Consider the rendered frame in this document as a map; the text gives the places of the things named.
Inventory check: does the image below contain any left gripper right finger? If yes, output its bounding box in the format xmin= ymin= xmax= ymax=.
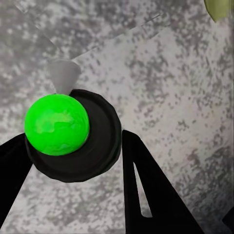
xmin=121 ymin=130 xmax=204 ymax=234

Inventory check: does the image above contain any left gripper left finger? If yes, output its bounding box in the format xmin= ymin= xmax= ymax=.
xmin=0 ymin=133 xmax=33 ymax=229

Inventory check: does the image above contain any insectifuge atomizer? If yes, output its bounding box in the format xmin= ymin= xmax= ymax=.
xmin=24 ymin=59 xmax=122 ymax=183

